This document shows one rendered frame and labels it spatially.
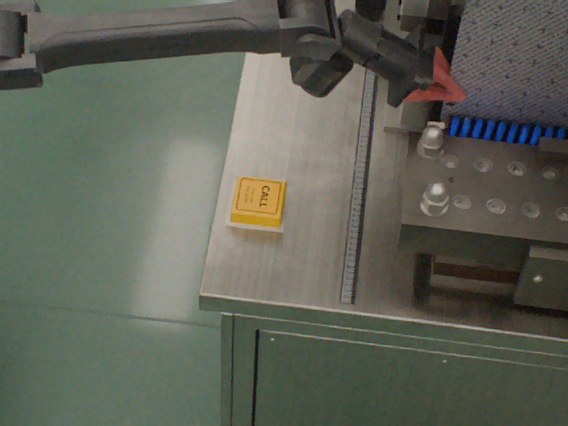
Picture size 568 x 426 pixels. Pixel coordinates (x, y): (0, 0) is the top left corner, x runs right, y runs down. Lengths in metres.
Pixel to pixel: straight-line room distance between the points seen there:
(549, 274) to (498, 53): 0.29
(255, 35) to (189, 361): 1.23
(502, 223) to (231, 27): 0.43
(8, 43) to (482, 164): 0.63
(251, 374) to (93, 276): 1.02
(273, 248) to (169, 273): 1.09
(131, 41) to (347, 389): 0.62
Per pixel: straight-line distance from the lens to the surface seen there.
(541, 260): 1.64
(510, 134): 1.74
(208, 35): 1.59
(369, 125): 1.90
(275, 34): 1.59
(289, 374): 1.85
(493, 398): 1.86
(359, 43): 1.64
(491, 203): 1.67
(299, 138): 1.87
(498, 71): 1.69
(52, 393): 2.68
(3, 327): 2.78
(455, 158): 1.70
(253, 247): 1.74
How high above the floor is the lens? 2.31
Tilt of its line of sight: 52 degrees down
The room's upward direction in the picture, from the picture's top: 4 degrees clockwise
